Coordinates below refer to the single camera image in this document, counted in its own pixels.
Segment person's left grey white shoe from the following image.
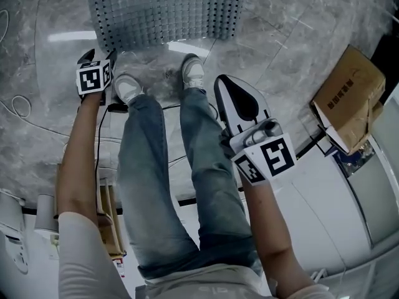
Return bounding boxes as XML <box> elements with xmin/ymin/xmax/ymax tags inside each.
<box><xmin>113</xmin><ymin>74</ymin><xmax>145</xmax><ymax>106</ymax></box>

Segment person's light shirt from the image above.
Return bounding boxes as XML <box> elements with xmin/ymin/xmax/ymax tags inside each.
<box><xmin>57</xmin><ymin>211</ymin><xmax>338</xmax><ymax>299</ymax></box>

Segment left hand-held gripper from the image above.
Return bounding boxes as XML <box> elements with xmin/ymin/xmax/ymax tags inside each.
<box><xmin>75</xmin><ymin>49</ymin><xmax>118</xmax><ymax>106</ymax></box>

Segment person's left forearm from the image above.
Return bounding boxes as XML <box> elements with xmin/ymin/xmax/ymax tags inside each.
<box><xmin>55</xmin><ymin>92</ymin><xmax>108</xmax><ymax>227</ymax></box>

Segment white cylinder container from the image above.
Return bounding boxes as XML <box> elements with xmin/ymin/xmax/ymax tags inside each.
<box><xmin>34</xmin><ymin>194</ymin><xmax>59</xmax><ymax>234</ymax></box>

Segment person's right grey white shoe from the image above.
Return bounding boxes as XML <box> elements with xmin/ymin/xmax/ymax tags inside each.
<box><xmin>180</xmin><ymin>54</ymin><xmax>206</xmax><ymax>90</ymax></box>

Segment black cable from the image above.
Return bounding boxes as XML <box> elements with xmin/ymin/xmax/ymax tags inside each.
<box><xmin>92</xmin><ymin>103</ymin><xmax>110</xmax><ymax>215</ymax></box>

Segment person's grey white shoe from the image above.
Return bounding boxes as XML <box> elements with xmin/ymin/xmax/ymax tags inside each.
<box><xmin>180</xmin><ymin>54</ymin><xmax>206</xmax><ymax>90</ymax></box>
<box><xmin>113</xmin><ymin>74</ymin><xmax>145</xmax><ymax>106</ymax></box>

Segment white appliance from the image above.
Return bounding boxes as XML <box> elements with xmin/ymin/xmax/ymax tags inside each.
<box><xmin>0</xmin><ymin>191</ymin><xmax>38</xmax><ymax>276</ymax></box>

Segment person's blue jeans legs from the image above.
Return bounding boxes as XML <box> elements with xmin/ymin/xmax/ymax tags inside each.
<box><xmin>116</xmin><ymin>87</ymin><xmax>263</xmax><ymax>280</ymax></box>

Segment light wooden frame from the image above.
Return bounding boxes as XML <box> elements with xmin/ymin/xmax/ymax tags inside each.
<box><xmin>95</xmin><ymin>177</ymin><xmax>127</xmax><ymax>259</ymax></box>

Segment white cabinet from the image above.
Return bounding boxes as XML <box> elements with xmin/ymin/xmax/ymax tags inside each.
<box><xmin>230</xmin><ymin>98</ymin><xmax>399</xmax><ymax>292</ymax></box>

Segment white looped cable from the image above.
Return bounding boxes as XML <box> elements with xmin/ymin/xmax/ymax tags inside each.
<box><xmin>0</xmin><ymin>94</ymin><xmax>32</xmax><ymax>120</ymax></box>

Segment grey textured bath mat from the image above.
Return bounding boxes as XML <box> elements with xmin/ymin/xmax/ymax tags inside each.
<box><xmin>86</xmin><ymin>0</ymin><xmax>248</xmax><ymax>54</ymax></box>

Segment person's right forearm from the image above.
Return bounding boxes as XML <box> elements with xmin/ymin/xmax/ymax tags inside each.
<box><xmin>241</xmin><ymin>175</ymin><xmax>316</xmax><ymax>290</ymax></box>

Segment small black adapter box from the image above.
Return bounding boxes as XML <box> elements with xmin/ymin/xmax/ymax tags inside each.
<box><xmin>107</xmin><ymin>103</ymin><xmax>129</xmax><ymax>114</ymax></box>

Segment brown cardboard box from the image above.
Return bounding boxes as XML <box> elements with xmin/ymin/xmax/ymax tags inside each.
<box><xmin>309</xmin><ymin>44</ymin><xmax>387</xmax><ymax>156</ymax></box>

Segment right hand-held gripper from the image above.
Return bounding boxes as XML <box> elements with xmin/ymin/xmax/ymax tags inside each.
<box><xmin>213</xmin><ymin>74</ymin><xmax>297</xmax><ymax>187</ymax></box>

